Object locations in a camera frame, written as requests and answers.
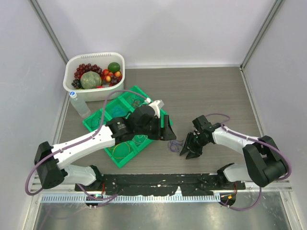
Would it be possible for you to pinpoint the clear water bottle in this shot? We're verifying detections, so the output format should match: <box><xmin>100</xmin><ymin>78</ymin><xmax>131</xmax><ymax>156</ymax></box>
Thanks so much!
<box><xmin>69</xmin><ymin>91</ymin><xmax>91</xmax><ymax>119</ymax></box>

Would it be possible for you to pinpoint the green melon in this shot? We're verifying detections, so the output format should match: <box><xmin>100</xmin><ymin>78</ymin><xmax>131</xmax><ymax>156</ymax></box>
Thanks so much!
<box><xmin>80</xmin><ymin>71</ymin><xmax>102</xmax><ymax>90</ymax></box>

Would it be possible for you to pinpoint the green compartment tray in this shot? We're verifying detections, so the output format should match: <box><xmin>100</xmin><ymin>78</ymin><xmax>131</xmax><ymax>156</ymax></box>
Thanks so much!
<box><xmin>83</xmin><ymin>86</ymin><xmax>168</xmax><ymax>168</ymax></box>

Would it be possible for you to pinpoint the white thin cable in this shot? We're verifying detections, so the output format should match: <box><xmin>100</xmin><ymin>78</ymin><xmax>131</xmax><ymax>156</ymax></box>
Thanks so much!
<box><xmin>133</xmin><ymin>134</ymin><xmax>152</xmax><ymax>145</ymax></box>

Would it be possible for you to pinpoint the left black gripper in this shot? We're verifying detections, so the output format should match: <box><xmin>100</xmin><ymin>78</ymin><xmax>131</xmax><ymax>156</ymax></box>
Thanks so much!
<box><xmin>135</xmin><ymin>114</ymin><xmax>176</xmax><ymax>140</ymax></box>

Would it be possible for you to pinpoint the red yellow cherries bunch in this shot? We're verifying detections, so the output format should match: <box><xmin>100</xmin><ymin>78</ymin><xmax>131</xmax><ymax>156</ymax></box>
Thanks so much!
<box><xmin>100</xmin><ymin>69</ymin><xmax>122</xmax><ymax>87</ymax></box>

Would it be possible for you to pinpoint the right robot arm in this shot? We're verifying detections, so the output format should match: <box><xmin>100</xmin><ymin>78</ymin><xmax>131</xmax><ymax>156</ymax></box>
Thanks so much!
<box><xmin>180</xmin><ymin>115</ymin><xmax>292</xmax><ymax>189</ymax></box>

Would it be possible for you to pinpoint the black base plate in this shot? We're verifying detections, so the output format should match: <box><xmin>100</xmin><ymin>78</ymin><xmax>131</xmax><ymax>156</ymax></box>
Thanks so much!
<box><xmin>84</xmin><ymin>173</ymin><xmax>246</xmax><ymax>196</ymax></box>

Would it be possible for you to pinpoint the green lime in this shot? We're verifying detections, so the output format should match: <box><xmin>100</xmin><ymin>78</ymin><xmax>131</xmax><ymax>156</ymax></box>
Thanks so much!
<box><xmin>107</xmin><ymin>62</ymin><xmax>120</xmax><ymax>73</ymax></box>

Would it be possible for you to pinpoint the dark grape bunch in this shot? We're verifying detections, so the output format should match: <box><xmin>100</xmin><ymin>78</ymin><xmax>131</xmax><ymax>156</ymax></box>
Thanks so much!
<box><xmin>71</xmin><ymin>79</ymin><xmax>83</xmax><ymax>89</ymax></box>

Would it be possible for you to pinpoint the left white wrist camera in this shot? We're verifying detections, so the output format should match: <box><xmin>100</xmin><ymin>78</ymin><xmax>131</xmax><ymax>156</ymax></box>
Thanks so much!
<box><xmin>144</xmin><ymin>97</ymin><xmax>164</xmax><ymax>118</ymax></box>

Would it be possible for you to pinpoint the white plastic basket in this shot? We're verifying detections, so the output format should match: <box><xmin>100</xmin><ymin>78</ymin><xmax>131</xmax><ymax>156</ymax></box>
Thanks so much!
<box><xmin>63</xmin><ymin>52</ymin><xmax>125</xmax><ymax>102</ymax></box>

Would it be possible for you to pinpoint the white slotted cable duct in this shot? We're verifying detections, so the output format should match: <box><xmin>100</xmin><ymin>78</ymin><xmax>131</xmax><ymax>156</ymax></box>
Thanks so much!
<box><xmin>40</xmin><ymin>193</ymin><xmax>221</xmax><ymax>204</ymax></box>

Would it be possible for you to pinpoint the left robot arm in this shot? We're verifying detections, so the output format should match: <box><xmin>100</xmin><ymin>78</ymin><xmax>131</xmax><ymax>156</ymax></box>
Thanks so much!
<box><xmin>34</xmin><ymin>104</ymin><xmax>177</xmax><ymax>191</ymax></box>

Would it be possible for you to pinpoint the yellow thin cable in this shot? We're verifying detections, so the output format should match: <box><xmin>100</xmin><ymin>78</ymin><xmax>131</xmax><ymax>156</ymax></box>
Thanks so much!
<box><xmin>109</xmin><ymin>142</ymin><xmax>131</xmax><ymax>159</ymax></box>

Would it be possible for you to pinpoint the red grape bunch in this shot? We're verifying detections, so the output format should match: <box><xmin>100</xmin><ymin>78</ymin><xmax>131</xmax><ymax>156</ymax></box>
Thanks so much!
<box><xmin>74</xmin><ymin>63</ymin><xmax>102</xmax><ymax>80</ymax></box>

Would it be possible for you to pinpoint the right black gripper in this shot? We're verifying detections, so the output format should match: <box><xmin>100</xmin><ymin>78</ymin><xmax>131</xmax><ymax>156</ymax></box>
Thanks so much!
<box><xmin>180</xmin><ymin>132</ymin><xmax>210</xmax><ymax>160</ymax></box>

